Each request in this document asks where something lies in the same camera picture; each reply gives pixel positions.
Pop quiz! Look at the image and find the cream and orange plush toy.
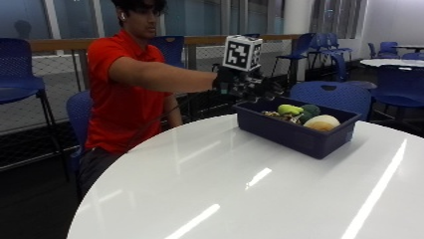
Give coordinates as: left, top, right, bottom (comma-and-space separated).
302, 114, 342, 132

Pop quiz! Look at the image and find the brown speckled plush toy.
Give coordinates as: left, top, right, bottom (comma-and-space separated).
261, 110, 302, 124

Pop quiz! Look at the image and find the white marker cube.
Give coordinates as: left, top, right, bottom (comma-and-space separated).
221, 34, 263, 73

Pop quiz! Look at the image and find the dark green plush toy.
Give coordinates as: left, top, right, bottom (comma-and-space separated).
298, 104, 322, 124

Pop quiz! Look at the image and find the wooden railing with mesh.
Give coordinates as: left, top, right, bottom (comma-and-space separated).
27, 33, 306, 94

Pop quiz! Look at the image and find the the person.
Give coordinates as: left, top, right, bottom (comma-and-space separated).
77, 0, 218, 197

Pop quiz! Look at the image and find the black cable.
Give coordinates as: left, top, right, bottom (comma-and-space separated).
124, 96, 197, 154

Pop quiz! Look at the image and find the yellow-green plush toy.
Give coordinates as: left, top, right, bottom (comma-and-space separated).
277, 104, 305, 117

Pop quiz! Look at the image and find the blue plastic chair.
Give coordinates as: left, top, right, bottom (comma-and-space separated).
270, 32, 318, 81
367, 41, 400, 60
0, 37, 72, 182
309, 32, 355, 71
148, 35, 188, 70
65, 90, 96, 200
289, 80, 374, 122
370, 65, 424, 133

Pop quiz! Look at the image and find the round white table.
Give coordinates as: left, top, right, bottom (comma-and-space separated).
359, 58, 424, 69

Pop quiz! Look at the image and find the dark blue plastic bin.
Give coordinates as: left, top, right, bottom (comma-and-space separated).
233, 96, 363, 160

